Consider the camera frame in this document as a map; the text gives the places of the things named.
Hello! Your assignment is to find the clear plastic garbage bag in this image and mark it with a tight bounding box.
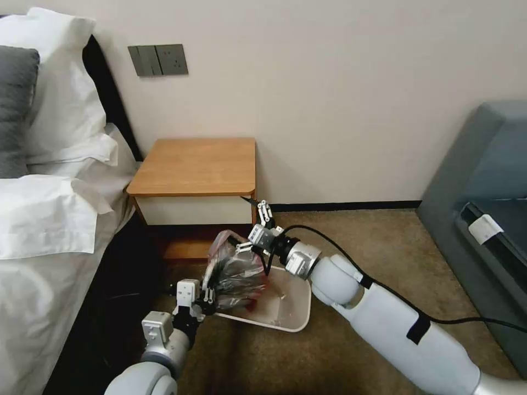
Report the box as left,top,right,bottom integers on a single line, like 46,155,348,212
204,230,271,312

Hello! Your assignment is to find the black bed base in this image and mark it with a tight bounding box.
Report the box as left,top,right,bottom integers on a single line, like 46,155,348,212
41,224,178,395

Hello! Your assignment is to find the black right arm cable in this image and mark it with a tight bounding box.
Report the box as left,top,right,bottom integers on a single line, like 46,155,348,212
263,225,527,330

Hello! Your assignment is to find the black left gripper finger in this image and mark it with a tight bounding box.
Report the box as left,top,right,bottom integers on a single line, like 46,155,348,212
200,265,219,316

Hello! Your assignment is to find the grey wall switch panel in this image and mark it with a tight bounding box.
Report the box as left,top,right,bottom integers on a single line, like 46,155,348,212
127,44,159,77

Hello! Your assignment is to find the grey upholstered sofa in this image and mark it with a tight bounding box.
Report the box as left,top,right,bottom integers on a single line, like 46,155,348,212
416,100,527,368

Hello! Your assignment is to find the white bed sheet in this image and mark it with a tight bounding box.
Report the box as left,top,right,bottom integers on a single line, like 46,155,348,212
0,122,139,395

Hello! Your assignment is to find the black bed headboard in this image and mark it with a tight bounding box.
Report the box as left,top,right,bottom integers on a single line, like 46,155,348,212
81,32,145,166

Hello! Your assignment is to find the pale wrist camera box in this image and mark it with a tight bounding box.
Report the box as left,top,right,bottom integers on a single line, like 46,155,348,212
248,224,275,249
176,278,201,308

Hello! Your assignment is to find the wooden bedside table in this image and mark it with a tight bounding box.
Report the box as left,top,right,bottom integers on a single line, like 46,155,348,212
126,138,259,261

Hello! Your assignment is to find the white sofa tag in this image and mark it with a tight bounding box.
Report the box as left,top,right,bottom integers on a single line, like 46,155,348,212
469,213,503,247

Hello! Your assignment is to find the large white pillow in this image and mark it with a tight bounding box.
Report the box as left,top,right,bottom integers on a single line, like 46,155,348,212
0,7,109,159

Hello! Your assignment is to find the grey wall socket panel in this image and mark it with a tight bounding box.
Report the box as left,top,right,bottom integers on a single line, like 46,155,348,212
154,43,190,76

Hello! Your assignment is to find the white rectangular trash can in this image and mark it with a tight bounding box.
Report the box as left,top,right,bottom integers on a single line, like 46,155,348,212
212,264,312,333

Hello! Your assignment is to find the dark grey pillow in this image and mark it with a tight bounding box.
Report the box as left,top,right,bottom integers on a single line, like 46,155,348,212
0,45,41,180

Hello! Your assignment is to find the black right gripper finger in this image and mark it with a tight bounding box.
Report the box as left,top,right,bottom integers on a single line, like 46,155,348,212
242,195,276,230
235,241,265,258

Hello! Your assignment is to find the black wall baseboard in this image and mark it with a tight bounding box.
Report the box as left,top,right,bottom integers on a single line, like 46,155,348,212
256,200,425,212

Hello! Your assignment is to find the flat white pillow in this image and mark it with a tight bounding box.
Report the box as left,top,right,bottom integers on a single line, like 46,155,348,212
25,131,120,176

